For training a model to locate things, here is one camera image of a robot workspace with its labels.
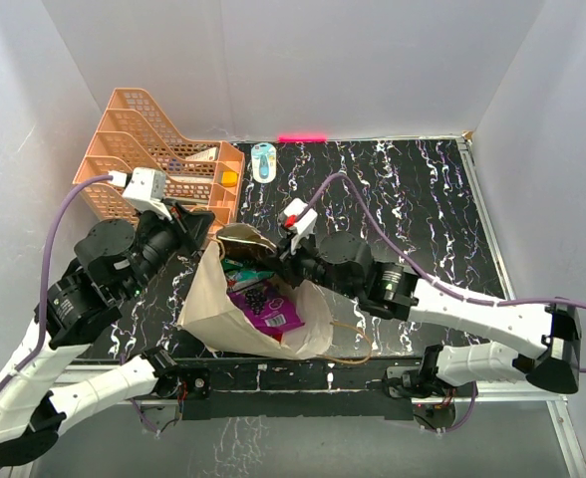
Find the yellow sticky note pad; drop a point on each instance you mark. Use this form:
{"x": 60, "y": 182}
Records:
{"x": 229, "y": 179}

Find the small white box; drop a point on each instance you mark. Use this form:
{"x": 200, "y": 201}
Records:
{"x": 208, "y": 155}

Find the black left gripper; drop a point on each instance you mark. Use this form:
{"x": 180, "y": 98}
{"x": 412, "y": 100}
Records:
{"x": 189, "y": 226}

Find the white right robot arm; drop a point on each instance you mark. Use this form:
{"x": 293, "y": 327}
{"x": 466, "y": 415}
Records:
{"x": 536, "y": 343}

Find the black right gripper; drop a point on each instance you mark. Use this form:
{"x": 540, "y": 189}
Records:
{"x": 285, "y": 263}

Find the blue correction tape package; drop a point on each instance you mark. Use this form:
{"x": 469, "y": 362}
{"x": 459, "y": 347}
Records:
{"x": 263, "y": 162}

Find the peach plastic desk organizer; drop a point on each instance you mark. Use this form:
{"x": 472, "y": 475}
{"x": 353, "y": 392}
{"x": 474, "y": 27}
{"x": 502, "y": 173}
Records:
{"x": 135, "y": 132}

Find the beige paper bag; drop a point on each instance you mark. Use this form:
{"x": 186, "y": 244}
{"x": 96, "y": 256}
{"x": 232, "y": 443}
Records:
{"x": 209, "y": 315}

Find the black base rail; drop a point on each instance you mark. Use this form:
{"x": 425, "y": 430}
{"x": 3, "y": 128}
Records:
{"x": 210, "y": 388}

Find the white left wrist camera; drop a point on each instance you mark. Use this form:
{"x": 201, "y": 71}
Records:
{"x": 145, "y": 191}

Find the brown Kettle chips bag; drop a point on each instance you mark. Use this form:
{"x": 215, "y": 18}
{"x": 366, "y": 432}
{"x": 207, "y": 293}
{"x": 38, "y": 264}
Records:
{"x": 253, "y": 248}

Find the teal Fox's mint candy bag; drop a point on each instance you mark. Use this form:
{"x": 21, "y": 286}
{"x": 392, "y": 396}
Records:
{"x": 240, "y": 279}

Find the purple blackcurrant candy bag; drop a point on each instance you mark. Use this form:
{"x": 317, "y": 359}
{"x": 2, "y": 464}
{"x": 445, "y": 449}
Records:
{"x": 267, "y": 309}

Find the pink tape strip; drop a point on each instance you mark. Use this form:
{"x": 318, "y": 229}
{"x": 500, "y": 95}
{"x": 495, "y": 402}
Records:
{"x": 301, "y": 137}

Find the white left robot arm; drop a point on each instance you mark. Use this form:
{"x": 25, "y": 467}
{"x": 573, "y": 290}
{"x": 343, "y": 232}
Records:
{"x": 113, "y": 264}

